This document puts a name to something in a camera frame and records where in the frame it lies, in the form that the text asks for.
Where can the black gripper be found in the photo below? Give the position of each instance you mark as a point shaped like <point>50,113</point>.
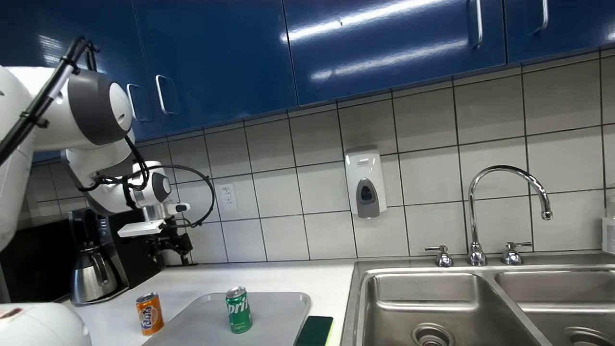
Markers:
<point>175,234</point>

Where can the orange soda can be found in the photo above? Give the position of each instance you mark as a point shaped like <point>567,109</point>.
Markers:
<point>148,315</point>

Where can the green soda can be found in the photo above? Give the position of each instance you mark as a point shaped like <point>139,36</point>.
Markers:
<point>239,309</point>

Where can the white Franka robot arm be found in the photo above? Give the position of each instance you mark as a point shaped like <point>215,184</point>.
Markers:
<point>58,107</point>

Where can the grey plastic tray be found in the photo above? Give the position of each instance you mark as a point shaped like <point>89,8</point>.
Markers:
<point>275,317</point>

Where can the black coffee maker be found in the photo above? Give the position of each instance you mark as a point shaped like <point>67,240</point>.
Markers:
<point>135,261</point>

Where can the black box appliance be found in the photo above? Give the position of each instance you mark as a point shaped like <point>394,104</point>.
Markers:
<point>39,261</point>

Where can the white rounded object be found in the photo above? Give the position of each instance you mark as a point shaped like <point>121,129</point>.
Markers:
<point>39,327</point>

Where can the green sponge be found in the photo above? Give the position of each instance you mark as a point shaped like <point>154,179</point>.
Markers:
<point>315,330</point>

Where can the blue cabinet door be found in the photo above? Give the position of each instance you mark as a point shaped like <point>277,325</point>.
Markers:
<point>108,31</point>
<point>569,31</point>
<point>396,57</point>
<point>217,57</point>

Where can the stainless steel double sink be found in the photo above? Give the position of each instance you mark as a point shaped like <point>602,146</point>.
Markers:
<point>448,307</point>

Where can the chrome gooseneck faucet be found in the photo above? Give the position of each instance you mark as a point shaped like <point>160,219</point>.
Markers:
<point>473,217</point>

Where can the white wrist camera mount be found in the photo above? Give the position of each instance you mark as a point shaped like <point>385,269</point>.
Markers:
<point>141,229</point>

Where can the white wall soap dispenser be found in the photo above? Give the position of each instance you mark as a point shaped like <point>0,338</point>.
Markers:
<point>365,182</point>

